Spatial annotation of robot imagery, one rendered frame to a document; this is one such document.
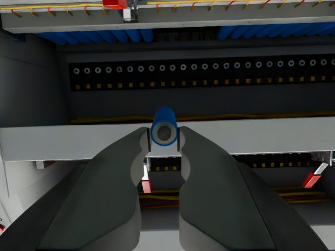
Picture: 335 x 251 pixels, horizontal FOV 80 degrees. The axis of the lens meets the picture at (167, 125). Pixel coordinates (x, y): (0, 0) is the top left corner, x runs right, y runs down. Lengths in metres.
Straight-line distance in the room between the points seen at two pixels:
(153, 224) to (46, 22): 0.38
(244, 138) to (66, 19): 0.26
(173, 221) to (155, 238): 0.08
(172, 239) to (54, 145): 0.24
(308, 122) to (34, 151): 0.36
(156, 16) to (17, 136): 0.23
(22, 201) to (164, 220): 0.26
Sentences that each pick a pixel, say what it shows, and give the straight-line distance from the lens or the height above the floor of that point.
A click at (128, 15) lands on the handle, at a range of 0.24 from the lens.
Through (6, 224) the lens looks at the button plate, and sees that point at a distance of 0.42.
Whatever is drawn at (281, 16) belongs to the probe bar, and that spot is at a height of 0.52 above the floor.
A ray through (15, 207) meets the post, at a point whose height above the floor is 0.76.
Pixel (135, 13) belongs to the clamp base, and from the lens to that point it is 0.25.
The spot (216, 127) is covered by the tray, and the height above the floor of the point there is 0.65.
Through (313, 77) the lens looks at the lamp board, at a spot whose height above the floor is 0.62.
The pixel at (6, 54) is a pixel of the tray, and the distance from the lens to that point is 0.36.
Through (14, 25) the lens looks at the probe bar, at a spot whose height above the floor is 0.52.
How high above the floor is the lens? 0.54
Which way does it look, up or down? 24 degrees up
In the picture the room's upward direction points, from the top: 178 degrees clockwise
